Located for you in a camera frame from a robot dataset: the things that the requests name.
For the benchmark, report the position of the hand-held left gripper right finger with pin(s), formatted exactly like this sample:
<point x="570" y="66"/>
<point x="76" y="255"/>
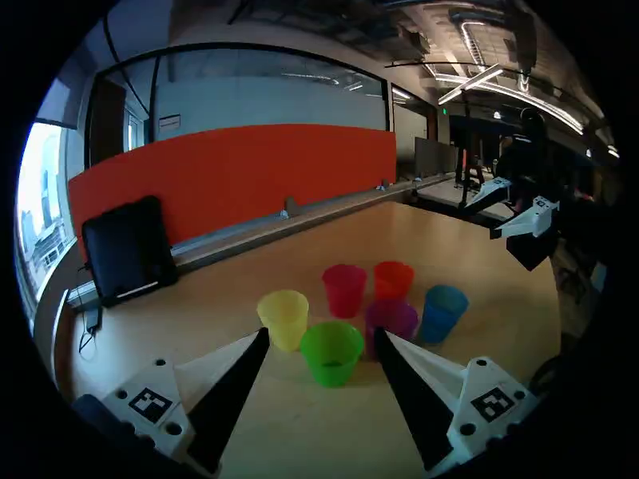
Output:
<point x="434" y="384"/>

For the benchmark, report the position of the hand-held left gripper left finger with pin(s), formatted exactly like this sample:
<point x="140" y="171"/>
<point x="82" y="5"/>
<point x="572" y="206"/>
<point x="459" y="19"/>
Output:
<point x="209" y="384"/>

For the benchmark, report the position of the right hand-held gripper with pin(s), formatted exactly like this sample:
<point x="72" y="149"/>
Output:
<point x="541" y="184"/>

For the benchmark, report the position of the blue plastic cup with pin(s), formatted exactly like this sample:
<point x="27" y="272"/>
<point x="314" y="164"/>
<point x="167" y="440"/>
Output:
<point x="442" y="312"/>

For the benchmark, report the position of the purple plastic cup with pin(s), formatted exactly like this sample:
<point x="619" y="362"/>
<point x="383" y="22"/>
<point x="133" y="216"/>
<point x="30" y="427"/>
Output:
<point x="394" y="319"/>

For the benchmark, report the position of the yellow plastic cup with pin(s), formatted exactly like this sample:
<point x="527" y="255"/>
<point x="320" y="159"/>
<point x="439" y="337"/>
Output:
<point x="284" y="319"/>

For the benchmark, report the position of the green plastic cup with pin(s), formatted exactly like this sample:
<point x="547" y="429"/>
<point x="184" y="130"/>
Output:
<point x="332" y="354"/>

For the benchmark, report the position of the orange plastic cup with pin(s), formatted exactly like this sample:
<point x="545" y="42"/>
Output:
<point x="393" y="282"/>

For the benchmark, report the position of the pink plastic cup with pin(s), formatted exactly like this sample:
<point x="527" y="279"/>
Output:
<point x="344" y="294"/>

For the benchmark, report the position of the black power adapter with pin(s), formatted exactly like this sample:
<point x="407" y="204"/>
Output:
<point x="94" y="319"/>

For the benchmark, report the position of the black tablet case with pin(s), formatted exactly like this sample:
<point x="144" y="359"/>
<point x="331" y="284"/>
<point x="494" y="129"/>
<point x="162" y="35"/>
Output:
<point x="127" y="249"/>

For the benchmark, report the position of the red desk screen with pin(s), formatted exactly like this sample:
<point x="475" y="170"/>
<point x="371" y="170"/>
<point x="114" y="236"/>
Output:
<point x="239" y="169"/>

